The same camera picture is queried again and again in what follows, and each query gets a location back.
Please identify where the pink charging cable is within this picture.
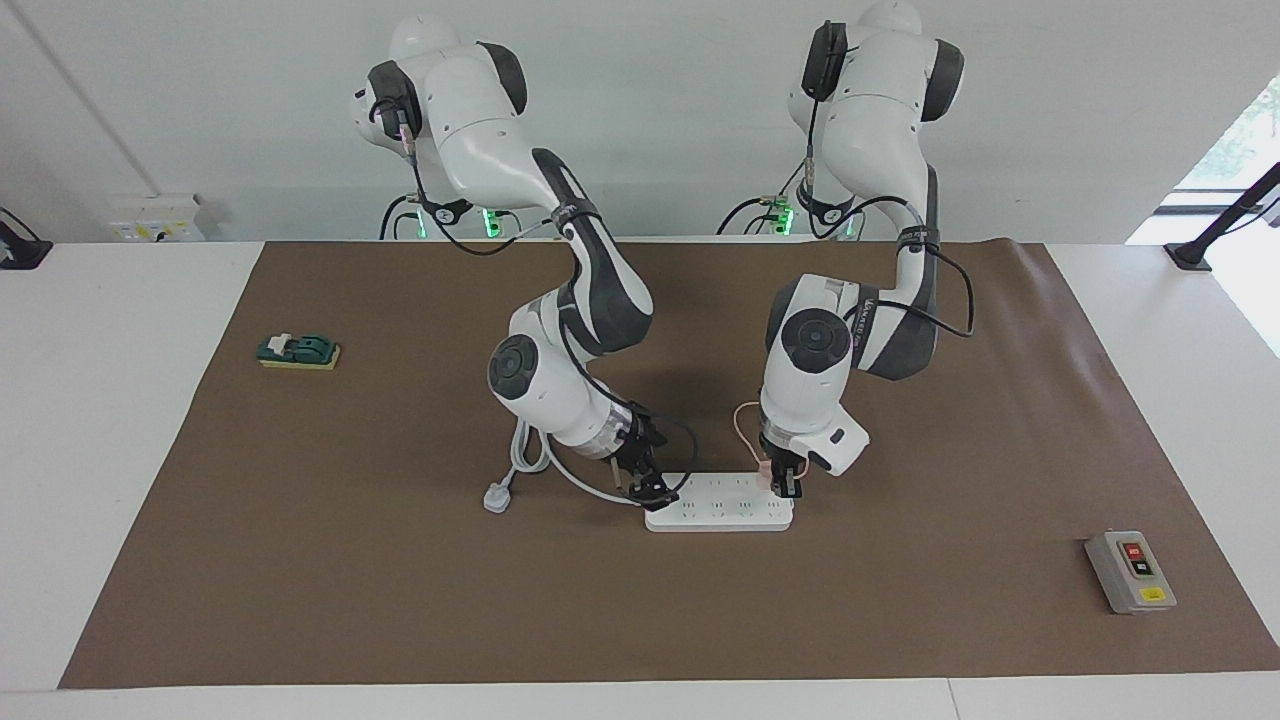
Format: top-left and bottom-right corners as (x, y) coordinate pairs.
(733, 400), (767, 467)

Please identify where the brown table mat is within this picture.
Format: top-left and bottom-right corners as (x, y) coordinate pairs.
(58, 240), (1280, 691)

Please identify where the black stand with pole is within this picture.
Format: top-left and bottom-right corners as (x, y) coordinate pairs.
(1163, 160), (1280, 273)

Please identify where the white power cord with plug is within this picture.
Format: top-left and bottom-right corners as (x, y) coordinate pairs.
(483, 415), (651, 516)

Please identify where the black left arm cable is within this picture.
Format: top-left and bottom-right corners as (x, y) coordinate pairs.
(803, 100), (977, 338)

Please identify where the black base cable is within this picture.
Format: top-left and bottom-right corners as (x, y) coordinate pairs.
(714, 160), (813, 238)
(377, 194), (423, 241)

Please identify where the green knife switch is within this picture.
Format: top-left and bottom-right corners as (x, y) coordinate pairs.
(256, 333), (342, 373)

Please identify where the grey on-off switch box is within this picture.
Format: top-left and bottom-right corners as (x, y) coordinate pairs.
(1084, 529), (1178, 615)

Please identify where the white wall socket box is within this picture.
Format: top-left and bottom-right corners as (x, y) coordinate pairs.
(108, 194), (207, 244)

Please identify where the black clamp mount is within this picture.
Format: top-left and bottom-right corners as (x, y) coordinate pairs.
(0, 207), (54, 271)

